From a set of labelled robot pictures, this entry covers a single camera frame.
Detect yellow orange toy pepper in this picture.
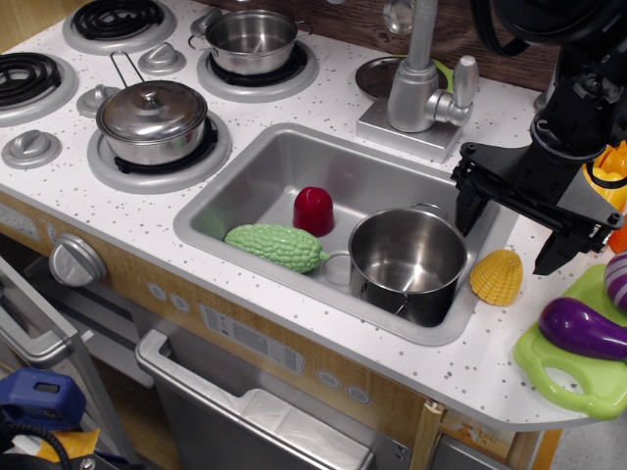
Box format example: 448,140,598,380
582,140,627,254

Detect black cable loop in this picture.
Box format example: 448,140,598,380
469,0,531,57

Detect clear sink drain cap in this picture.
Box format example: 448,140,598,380
321,252,352,286

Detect grey stove knob middle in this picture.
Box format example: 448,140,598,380
76,84,120,118

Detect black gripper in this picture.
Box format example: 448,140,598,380
452,142,625,275

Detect grey stove knob centre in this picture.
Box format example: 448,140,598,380
138,42,186,76

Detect front left stove burner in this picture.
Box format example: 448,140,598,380
1,52,78,127

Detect back right stove burner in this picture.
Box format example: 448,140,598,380
196,41,318,104

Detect green toy bitter gourd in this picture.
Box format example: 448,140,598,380
223,223,330,273

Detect round steel lid plate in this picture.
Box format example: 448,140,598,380
355,56,453,99

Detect striped purple toy vegetable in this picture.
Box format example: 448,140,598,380
603,251,627,311

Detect silver toy faucet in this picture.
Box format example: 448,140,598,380
356,0,479,164

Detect open steel pot on burner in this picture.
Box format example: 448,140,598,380
188,10,309,75

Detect grey oven dial knob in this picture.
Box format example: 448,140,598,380
49,233,108,287

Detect grey stove knob back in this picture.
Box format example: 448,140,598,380
190,7,222,36

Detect steel pot in sink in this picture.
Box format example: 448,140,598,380
348,203,467,327

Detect stove burner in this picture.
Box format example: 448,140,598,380
87,112,231,195
1,52,78,127
63,0,176,56
196,41,318,104

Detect grey stove knob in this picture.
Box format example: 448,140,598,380
138,42,186,76
1,130,62,169
190,7,222,36
76,84,120,118

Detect silver dishwasher door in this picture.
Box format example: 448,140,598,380
135,329,412,469

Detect red toy cup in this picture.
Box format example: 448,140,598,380
293,186,335,237

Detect silver oven door handle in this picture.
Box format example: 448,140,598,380
0,254,94,369

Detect purple toy eggplant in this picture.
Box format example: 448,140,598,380
538,298,626,362

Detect front right stove burner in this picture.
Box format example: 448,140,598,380
87,112,231,195

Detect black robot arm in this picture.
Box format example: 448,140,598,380
452,1,626,275

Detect lidded steel pot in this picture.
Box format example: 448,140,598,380
96,78,213,166

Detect back left stove burner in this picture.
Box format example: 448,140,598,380
63,0,176,56

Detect yellow toy corn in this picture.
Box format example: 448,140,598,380
470,250,523,306

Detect grey stove knob front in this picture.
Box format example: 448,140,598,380
1,130,62,169

